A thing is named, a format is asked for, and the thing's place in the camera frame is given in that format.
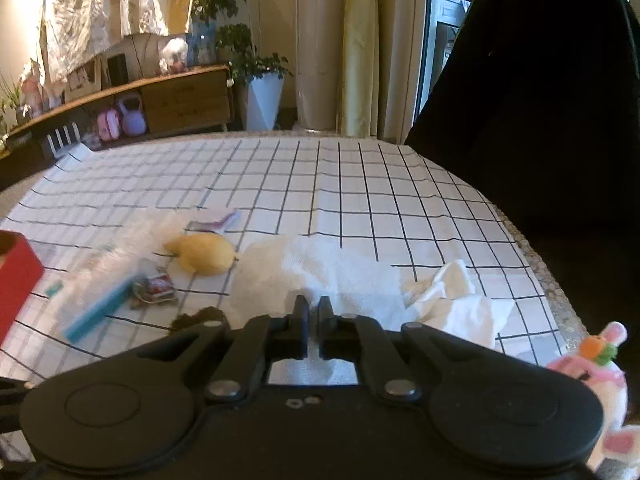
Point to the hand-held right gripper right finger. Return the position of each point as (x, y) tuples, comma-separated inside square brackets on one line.
[(325, 322)]

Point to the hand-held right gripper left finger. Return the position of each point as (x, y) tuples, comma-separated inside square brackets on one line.
[(300, 320)]

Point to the white fluffy towel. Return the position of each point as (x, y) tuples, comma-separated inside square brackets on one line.
[(325, 270)]

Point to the yellow rubber chicken toy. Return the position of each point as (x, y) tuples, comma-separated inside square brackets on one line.
[(200, 255)]

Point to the pink bunny plush toy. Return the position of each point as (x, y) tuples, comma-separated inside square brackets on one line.
[(607, 375)]

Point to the purple pink sachet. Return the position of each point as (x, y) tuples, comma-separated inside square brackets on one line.
[(220, 221)]

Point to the white black grid tablecloth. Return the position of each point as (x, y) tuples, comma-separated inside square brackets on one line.
[(350, 185)]

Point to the white crumpled cloth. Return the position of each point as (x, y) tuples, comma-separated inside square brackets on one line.
[(465, 310)]

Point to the red white snack wrapper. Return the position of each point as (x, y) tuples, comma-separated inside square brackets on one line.
[(157, 285)]

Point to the clear plastic bag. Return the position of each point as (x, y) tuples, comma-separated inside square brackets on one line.
[(145, 232)]

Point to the blue and white packet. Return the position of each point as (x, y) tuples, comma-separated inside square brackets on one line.
[(95, 310)]

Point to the potted tree in white pot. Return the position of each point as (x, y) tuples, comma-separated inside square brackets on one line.
[(262, 100)]

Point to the wooden sideboard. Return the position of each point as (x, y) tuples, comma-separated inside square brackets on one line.
[(185, 100)]

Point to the small teal packet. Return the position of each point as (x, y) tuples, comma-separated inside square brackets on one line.
[(52, 288)]

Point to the white cylindrical standing air conditioner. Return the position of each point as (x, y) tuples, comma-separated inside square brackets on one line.
[(320, 60)]

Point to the purple kettlebell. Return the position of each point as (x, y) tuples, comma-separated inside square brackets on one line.
[(132, 120)]

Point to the yellow curtain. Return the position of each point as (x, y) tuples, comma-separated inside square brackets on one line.
[(357, 60)]

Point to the pink toy suitcase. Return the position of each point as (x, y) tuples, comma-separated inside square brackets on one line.
[(107, 127)]

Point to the beige curtain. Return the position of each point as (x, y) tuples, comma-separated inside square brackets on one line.
[(400, 60)]

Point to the red box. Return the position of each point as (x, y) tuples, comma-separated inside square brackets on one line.
[(15, 280)]

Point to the blue picture box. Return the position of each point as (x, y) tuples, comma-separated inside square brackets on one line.
[(205, 47)]

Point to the person in black clothes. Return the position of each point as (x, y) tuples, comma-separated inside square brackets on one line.
[(525, 110)]

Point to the white plush toy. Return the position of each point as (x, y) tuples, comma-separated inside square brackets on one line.
[(175, 52)]

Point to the white rack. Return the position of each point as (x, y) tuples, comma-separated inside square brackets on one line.
[(62, 140)]

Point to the beige board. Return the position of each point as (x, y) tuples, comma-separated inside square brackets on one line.
[(145, 55)]

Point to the pink rabbit figurine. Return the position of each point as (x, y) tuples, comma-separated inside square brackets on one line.
[(32, 90)]

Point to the green grass plant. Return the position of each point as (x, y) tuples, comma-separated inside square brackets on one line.
[(9, 102)]

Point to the hanging white sheet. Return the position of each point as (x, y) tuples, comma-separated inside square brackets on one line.
[(110, 5)]

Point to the glass door frame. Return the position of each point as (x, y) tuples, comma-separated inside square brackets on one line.
[(425, 35)]

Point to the black picture frame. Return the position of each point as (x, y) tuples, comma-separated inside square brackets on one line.
[(118, 69)]

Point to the light picture frame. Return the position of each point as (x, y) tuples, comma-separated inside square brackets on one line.
[(81, 79)]

